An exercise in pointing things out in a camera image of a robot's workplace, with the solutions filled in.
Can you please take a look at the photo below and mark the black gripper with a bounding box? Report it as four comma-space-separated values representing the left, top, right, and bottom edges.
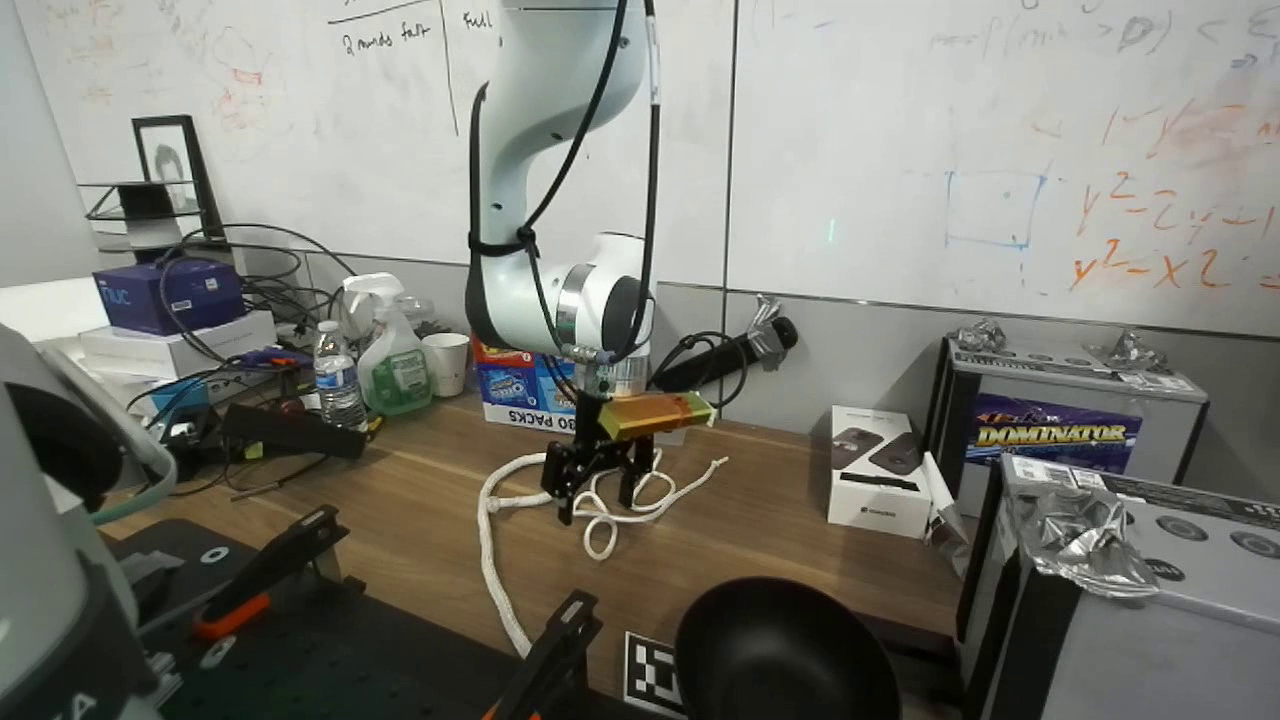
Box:
536, 393, 659, 527

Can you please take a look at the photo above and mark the thin white rope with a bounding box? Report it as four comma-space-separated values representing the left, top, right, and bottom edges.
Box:
571, 447, 735, 565

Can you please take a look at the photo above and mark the blue cardboard snack box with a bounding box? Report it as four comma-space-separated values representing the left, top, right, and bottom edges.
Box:
469, 337, 591, 435

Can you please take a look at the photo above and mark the white phone box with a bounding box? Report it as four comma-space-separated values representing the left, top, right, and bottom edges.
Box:
823, 399, 960, 545

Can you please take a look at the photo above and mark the white flat box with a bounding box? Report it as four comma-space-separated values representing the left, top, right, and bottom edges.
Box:
38, 307, 279, 393

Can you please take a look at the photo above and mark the black orange clamp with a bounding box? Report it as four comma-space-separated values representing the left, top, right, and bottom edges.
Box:
189, 500, 355, 648
486, 587, 609, 720

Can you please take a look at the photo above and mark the black handheld tool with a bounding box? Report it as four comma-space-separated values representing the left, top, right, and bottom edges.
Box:
650, 307, 804, 399

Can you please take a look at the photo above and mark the black white fiducial tag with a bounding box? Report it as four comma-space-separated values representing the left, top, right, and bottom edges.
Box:
620, 628, 694, 720

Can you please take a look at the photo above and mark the black bowl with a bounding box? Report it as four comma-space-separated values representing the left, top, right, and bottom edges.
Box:
673, 573, 906, 720

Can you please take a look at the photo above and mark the clear water bottle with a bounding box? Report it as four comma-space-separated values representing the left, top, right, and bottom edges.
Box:
310, 316, 370, 434

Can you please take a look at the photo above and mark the black perforated board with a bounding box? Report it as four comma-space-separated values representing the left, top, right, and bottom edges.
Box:
110, 515, 633, 720

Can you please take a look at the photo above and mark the black hand tool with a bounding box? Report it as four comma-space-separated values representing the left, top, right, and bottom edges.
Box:
170, 397, 371, 481

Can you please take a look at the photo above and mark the black Dominator battery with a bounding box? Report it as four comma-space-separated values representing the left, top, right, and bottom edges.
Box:
922, 330, 1218, 527

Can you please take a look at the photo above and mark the blue carton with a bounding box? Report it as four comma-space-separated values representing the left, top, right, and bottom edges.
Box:
87, 258, 251, 341

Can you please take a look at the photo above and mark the crumpled silver foil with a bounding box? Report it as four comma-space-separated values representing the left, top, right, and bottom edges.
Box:
1005, 456, 1166, 606

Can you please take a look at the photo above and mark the grey silver battery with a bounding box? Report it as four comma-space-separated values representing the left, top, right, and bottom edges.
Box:
955, 447, 1280, 720

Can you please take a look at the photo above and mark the yellow wrist camera bar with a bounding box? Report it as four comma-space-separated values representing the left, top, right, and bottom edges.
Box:
591, 386, 722, 445

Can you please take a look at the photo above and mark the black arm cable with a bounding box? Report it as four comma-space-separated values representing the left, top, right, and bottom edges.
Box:
465, 0, 751, 411

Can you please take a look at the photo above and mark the black picture frame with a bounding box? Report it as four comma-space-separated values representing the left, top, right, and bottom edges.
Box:
130, 107, 229, 246

